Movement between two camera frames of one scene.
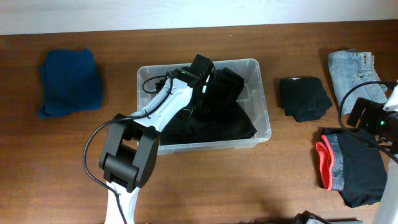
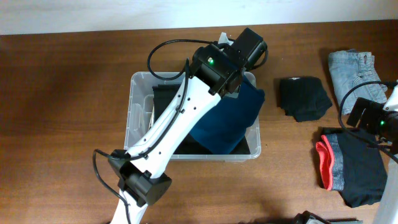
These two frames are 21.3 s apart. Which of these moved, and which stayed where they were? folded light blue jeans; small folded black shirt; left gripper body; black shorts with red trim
Moved: left gripper body
Stayed: folded light blue jeans; small folded black shirt; black shorts with red trim
